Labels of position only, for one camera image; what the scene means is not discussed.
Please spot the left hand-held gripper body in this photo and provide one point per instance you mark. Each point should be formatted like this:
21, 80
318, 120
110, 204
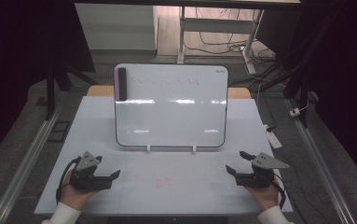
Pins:
87, 174

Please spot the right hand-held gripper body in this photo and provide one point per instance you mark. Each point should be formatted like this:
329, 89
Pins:
260, 174

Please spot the white whiteboard with black rim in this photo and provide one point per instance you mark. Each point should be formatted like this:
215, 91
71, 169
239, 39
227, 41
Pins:
171, 121

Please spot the black and purple whiteboard eraser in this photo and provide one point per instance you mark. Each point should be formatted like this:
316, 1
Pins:
122, 84

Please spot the person's right hand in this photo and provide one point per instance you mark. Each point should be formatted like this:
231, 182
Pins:
264, 197

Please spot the person's left hand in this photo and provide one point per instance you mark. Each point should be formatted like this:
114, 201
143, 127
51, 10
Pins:
73, 196

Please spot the white whiteboard stand foot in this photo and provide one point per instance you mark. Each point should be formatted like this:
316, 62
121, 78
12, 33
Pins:
194, 149
148, 148

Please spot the white table mat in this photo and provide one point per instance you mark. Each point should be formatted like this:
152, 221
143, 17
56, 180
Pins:
179, 174

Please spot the small white plug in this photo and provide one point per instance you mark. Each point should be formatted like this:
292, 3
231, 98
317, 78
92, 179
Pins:
295, 112

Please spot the black metal stand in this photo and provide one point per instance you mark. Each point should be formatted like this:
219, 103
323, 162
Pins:
51, 93

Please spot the black tripod stand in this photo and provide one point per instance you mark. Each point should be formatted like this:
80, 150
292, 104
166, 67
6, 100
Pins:
303, 84

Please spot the white cabinet panel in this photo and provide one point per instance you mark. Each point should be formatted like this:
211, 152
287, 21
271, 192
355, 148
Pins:
115, 26

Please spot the black rectangular floor frame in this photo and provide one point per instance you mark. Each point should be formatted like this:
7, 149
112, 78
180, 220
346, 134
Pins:
58, 131

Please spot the aluminium floor rail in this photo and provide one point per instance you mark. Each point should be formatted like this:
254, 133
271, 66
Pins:
24, 168
322, 168

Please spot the white desk frame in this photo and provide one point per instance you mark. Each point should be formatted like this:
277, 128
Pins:
216, 25

